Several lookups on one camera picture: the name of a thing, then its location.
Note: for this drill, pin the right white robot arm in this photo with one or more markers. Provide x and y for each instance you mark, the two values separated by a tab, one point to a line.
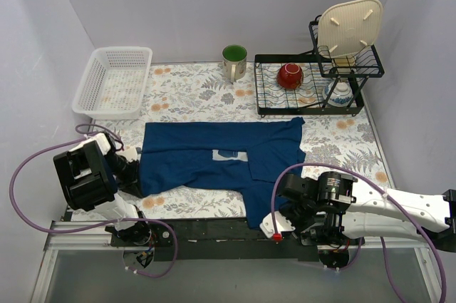
338	206

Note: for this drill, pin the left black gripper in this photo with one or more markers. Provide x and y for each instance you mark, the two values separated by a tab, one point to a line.
129	173

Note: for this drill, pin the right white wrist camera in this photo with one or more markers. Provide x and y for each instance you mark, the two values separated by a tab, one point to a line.
274	225

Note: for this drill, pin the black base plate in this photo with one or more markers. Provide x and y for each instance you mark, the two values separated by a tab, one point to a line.
228	239

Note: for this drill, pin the green inside floral mug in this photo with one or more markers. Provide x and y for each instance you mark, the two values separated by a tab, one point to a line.
234	62

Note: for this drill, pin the floral table mat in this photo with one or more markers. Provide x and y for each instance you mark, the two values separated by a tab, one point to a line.
191	92

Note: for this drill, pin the black wire dish rack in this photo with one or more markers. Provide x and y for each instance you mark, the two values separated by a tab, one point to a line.
318	71

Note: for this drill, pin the red bowl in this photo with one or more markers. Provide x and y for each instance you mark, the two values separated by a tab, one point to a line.
290	76

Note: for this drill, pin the white plastic basket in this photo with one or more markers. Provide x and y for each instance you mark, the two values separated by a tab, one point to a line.
113	83

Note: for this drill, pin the cream square plastic lid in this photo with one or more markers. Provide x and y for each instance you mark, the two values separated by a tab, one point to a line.
348	28

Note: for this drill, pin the aluminium frame rail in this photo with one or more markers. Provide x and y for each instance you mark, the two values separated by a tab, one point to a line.
98	239

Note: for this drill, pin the blue white patterned bowl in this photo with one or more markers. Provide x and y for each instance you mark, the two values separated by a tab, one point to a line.
339	94

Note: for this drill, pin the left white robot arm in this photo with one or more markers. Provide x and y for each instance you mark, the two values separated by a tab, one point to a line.
92	175

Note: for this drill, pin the blue t shirt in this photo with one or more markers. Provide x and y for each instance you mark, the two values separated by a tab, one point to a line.
243	157

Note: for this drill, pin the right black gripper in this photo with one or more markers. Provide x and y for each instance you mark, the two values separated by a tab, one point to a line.
288	211

